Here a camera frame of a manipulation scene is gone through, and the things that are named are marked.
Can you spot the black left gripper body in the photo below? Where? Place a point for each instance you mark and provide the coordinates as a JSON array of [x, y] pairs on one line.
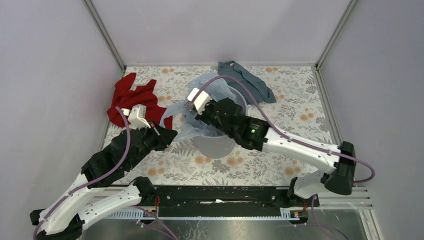
[[155, 139]]

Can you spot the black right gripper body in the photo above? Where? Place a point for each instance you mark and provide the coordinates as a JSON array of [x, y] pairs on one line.
[[209, 115]]

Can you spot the light blue plastic trash bag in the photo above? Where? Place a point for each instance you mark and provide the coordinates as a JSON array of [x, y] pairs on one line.
[[189, 126]]

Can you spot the grey plastic trash bin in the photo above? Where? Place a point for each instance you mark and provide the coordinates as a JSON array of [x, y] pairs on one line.
[[216, 147]]

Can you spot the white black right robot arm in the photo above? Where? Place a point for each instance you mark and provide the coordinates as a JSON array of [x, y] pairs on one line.
[[335, 173]]

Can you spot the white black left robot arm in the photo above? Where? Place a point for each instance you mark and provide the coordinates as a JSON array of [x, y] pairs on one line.
[[74, 212]]

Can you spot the teal blue cloth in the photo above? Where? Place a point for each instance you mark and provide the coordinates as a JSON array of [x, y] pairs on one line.
[[257, 87]]

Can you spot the red cloth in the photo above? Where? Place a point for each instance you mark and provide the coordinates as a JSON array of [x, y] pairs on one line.
[[125, 98]]

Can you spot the floral patterned table mat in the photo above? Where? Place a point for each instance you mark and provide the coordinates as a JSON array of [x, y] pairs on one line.
[[298, 110]]

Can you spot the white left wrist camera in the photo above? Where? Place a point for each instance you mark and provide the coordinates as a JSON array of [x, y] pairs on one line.
[[136, 116]]

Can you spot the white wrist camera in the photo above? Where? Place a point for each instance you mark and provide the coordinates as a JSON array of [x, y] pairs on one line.
[[136, 116], [197, 101]]

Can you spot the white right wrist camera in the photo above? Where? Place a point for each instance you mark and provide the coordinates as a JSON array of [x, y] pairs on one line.
[[197, 101]]

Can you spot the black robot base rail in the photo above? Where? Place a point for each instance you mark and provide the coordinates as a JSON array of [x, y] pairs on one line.
[[173, 196]]

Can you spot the white slotted cable duct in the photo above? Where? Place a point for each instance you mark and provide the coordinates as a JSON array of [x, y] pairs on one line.
[[226, 213]]

